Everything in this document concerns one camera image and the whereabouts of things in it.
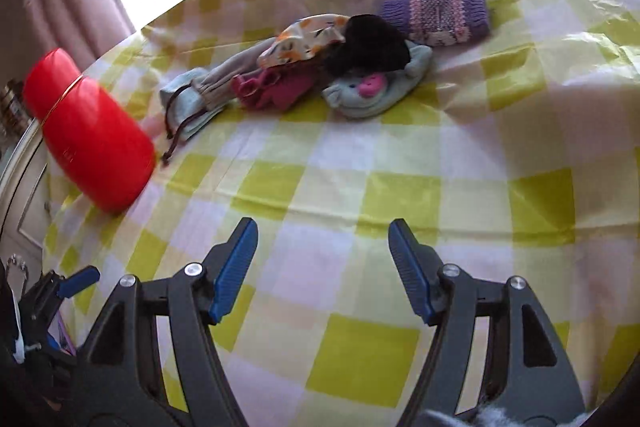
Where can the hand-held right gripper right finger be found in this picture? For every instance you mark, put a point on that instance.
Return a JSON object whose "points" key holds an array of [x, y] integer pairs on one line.
{"points": [[410, 277]]}

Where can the green white checked tablecloth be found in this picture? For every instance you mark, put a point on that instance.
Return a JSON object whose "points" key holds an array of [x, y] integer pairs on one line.
{"points": [[350, 187]]}

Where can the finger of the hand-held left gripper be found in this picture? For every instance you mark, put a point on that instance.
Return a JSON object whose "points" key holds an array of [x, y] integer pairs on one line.
{"points": [[80, 279]]}

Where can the red cylindrical container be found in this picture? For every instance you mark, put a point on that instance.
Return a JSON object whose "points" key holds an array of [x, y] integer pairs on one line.
{"points": [[90, 137]]}

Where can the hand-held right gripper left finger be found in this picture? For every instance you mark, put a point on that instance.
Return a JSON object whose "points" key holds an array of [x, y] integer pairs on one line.
{"points": [[235, 272]]}

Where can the purple knit mitten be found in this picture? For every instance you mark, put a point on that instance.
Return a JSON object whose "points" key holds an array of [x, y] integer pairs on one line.
{"points": [[435, 14]]}

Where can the floral cloth pouch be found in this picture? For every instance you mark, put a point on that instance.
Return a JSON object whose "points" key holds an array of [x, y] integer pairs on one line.
{"points": [[300, 37]]}

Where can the grey furry item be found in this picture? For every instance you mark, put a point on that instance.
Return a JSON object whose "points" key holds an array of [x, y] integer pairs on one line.
{"points": [[450, 419]]}

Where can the white cabinet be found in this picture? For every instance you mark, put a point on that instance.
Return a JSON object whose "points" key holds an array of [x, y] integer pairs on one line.
{"points": [[25, 207]]}

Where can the light blue terry cloth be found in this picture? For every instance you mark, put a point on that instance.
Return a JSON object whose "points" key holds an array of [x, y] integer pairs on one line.
{"points": [[176, 88]]}

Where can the light blue animal mitt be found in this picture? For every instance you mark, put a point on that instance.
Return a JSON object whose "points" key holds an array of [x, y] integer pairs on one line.
{"points": [[360, 102]]}

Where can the black fuzzy cloth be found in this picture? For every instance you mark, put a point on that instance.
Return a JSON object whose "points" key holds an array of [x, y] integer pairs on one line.
{"points": [[365, 42]]}

